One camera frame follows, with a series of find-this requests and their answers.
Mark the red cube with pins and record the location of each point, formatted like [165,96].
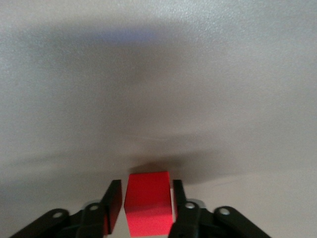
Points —
[148,198]

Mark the brown table mat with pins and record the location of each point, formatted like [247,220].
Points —
[158,86]

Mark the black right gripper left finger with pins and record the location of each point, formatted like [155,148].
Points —
[94,218]

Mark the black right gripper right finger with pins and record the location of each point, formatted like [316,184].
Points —
[195,220]

